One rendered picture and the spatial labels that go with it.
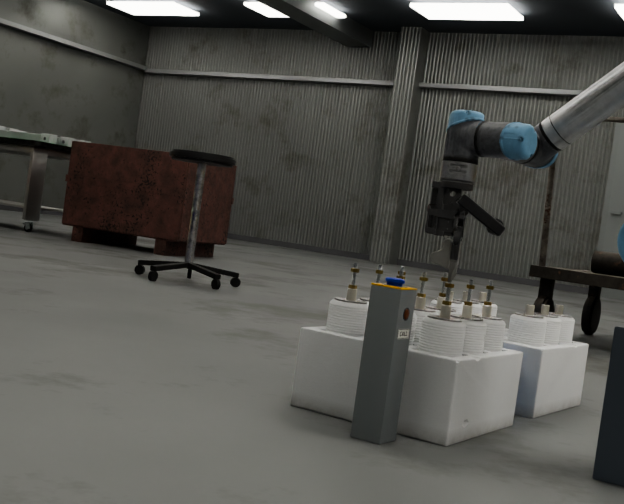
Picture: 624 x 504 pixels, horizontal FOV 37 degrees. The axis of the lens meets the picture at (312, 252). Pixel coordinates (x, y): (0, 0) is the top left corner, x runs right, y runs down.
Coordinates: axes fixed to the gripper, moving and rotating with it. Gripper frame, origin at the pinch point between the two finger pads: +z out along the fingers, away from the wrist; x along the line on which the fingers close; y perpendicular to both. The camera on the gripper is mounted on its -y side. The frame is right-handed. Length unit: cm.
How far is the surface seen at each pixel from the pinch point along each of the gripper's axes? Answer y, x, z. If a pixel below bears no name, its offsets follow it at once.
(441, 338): 0.4, 4.8, 13.1
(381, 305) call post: 12.3, 17.7, 7.1
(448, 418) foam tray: -3.6, 9.8, 28.5
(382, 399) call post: 9.3, 18.8, 25.4
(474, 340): -6.1, -7.1, 13.6
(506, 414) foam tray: -15.6, -21.3, 31.0
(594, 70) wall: -79, -1005, -242
